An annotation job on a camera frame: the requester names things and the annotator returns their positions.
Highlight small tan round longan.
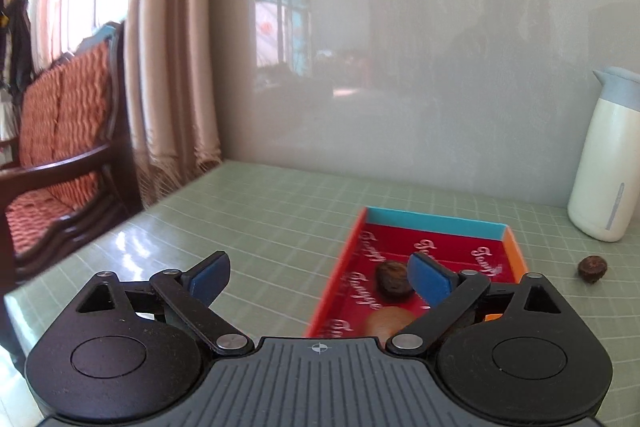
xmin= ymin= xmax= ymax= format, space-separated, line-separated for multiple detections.
xmin=366 ymin=307 xmax=418 ymax=339

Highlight blue item behind chair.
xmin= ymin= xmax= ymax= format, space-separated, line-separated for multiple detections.
xmin=75 ymin=22 xmax=123 ymax=55

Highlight wooden chair with red cushion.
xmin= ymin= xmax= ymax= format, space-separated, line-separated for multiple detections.
xmin=0 ymin=24 xmax=143 ymax=285

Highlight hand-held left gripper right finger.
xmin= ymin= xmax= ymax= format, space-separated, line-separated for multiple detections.
xmin=386 ymin=252 xmax=583 ymax=358

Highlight dark brown dried mushroom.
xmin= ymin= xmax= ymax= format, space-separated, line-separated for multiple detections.
xmin=578 ymin=255 xmax=609 ymax=282

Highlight dark hanging clothes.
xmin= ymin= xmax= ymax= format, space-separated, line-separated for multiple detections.
xmin=0 ymin=0 xmax=33 ymax=92

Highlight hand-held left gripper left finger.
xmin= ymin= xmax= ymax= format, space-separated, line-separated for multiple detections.
xmin=52 ymin=251 xmax=254 ymax=356

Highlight colourful cardboard box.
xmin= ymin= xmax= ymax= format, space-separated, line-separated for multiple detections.
xmin=304 ymin=206 xmax=529 ymax=340

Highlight beige curtain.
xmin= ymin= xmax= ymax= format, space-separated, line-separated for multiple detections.
xmin=30 ymin=0 xmax=223 ymax=208

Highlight white and blue thermos jug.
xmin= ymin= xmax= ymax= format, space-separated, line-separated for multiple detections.
xmin=567 ymin=67 xmax=640 ymax=243

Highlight green grid table mat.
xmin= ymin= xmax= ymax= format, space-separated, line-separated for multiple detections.
xmin=5 ymin=159 xmax=640 ymax=427

